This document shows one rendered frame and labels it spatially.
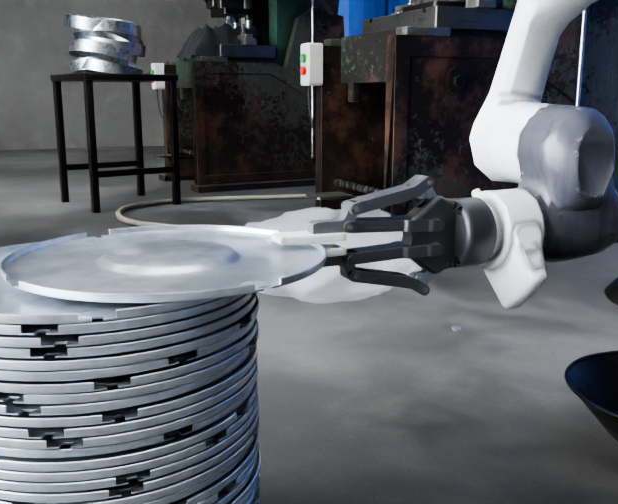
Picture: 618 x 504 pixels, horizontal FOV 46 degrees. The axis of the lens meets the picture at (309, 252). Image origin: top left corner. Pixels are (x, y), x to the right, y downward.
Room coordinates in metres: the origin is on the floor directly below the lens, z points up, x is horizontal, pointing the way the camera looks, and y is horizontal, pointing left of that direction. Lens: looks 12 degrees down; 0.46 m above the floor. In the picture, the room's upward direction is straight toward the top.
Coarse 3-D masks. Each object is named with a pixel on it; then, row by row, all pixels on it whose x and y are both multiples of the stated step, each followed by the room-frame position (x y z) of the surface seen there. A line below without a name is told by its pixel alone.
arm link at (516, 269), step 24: (480, 192) 0.80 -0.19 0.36; (504, 192) 0.79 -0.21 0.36; (528, 192) 0.80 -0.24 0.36; (504, 216) 0.76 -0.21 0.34; (528, 216) 0.77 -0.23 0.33; (504, 240) 0.76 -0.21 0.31; (528, 240) 0.75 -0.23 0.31; (504, 264) 0.76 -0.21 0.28; (528, 264) 0.73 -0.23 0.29; (504, 288) 0.76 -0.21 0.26; (528, 288) 0.73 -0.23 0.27
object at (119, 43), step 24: (72, 24) 3.00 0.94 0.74; (96, 24) 2.98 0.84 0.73; (120, 24) 3.01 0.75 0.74; (72, 48) 3.04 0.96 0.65; (96, 48) 3.00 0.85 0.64; (120, 48) 3.03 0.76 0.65; (144, 48) 3.15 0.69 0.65; (72, 72) 3.24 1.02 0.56; (96, 72) 3.32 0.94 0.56; (120, 72) 3.10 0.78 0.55; (168, 96) 3.11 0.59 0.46; (72, 168) 3.20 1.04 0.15; (96, 168) 2.89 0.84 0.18; (144, 168) 3.02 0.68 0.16; (168, 168) 3.08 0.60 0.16; (96, 192) 2.88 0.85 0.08; (144, 192) 3.39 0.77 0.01
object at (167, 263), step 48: (48, 240) 0.71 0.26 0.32; (96, 240) 0.74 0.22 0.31; (144, 240) 0.74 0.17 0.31; (192, 240) 0.71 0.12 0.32; (240, 240) 0.74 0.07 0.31; (48, 288) 0.53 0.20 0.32; (96, 288) 0.55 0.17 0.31; (144, 288) 0.55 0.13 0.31; (192, 288) 0.55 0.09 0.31; (240, 288) 0.53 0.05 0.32
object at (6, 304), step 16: (0, 256) 0.70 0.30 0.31; (0, 288) 0.58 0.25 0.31; (16, 288) 0.58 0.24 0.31; (0, 304) 0.53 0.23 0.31; (16, 304) 0.53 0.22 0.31; (32, 304) 0.53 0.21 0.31; (48, 304) 0.53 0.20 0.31; (64, 304) 0.53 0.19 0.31; (80, 304) 0.53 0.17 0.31; (96, 304) 0.53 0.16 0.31; (112, 304) 0.53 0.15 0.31; (128, 304) 0.53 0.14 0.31; (144, 304) 0.53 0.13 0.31; (160, 304) 0.51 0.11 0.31; (176, 304) 0.52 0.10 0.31; (192, 304) 0.53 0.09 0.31; (0, 320) 0.49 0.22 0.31; (16, 320) 0.49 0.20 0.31; (32, 320) 0.49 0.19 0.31; (48, 320) 0.49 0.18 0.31; (64, 320) 0.49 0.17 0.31; (80, 320) 0.49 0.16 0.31
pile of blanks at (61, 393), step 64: (128, 320) 0.50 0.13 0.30; (192, 320) 0.53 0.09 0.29; (256, 320) 0.64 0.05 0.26; (0, 384) 0.49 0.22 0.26; (64, 384) 0.49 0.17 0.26; (128, 384) 0.50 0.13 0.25; (192, 384) 0.53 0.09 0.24; (256, 384) 0.63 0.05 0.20; (0, 448) 0.49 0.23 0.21; (64, 448) 0.50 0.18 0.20; (128, 448) 0.50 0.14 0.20; (192, 448) 0.53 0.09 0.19; (256, 448) 0.62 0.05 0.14
